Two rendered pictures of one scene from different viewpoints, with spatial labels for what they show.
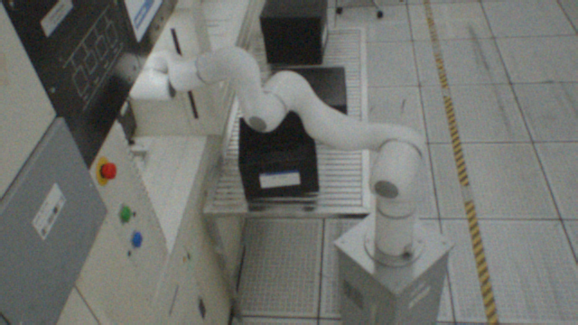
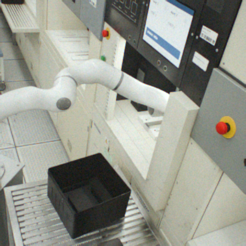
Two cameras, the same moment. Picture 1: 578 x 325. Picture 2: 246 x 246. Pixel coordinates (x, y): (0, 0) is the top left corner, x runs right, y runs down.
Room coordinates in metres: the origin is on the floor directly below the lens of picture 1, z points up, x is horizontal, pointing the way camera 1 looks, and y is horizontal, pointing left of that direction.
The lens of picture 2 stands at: (2.26, -0.54, 1.93)
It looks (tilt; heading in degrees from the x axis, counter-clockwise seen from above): 34 degrees down; 139
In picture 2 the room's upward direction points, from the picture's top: 11 degrees clockwise
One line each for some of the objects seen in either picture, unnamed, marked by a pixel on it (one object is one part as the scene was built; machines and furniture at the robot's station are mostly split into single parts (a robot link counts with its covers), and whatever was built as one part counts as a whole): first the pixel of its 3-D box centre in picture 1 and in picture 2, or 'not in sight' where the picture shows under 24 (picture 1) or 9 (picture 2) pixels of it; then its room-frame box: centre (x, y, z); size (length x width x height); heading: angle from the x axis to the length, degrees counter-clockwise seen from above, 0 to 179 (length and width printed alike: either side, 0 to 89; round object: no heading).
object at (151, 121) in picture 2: not in sight; (161, 124); (1.25, 0.67, 0.89); 0.22 x 0.21 x 0.04; 80
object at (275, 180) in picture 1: (278, 153); (87, 193); (1.48, 0.03, 0.85); 0.28 x 0.28 x 0.17; 88
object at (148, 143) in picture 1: (120, 157); not in sight; (1.52, 0.62, 0.89); 0.22 x 0.21 x 0.04; 80
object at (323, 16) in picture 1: (296, 26); not in sight; (2.34, -0.12, 0.89); 0.29 x 0.29 x 0.25; 75
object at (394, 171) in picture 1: (394, 183); not in sight; (1.04, -0.29, 1.07); 0.19 x 0.12 x 0.24; 151
